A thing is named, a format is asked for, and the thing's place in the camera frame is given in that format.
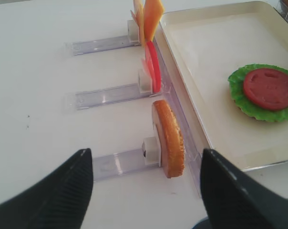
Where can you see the clear rail for cheese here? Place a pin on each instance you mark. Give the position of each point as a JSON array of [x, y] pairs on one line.
[[130, 40]]

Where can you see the clear rail for tomato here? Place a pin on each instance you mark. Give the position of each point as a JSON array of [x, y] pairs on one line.
[[89, 99]]

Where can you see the orange cheese slice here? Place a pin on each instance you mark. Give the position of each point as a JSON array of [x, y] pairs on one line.
[[138, 17], [153, 11]]

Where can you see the sliced bread piece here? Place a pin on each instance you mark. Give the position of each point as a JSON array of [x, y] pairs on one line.
[[170, 137]]

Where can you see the red standing tomato slice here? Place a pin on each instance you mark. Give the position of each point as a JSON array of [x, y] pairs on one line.
[[152, 64]]

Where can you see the orange cheese slice outer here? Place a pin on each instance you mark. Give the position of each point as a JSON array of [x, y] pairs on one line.
[[138, 17]]

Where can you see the green lettuce leaf on tray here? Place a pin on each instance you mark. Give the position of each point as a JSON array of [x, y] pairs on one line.
[[244, 104]]

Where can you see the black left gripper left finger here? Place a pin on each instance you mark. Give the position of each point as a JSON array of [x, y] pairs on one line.
[[59, 201]]

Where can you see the clear rail for buns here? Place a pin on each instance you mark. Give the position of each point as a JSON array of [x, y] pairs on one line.
[[284, 9]]

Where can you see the long clear left rail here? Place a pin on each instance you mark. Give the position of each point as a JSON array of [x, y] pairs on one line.
[[173, 92]]

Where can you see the orange cheese slice inner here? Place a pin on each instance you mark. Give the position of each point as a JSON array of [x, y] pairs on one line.
[[153, 11]]

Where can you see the red tomato slice on tray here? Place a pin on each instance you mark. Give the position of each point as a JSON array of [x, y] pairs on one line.
[[267, 88]]

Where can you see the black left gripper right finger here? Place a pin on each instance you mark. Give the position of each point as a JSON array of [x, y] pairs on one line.
[[233, 200]]

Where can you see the clear rail for bread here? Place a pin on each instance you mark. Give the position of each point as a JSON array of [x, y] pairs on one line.
[[138, 160]]

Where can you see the cream rectangular tray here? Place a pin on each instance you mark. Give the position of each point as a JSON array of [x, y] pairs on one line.
[[208, 44]]

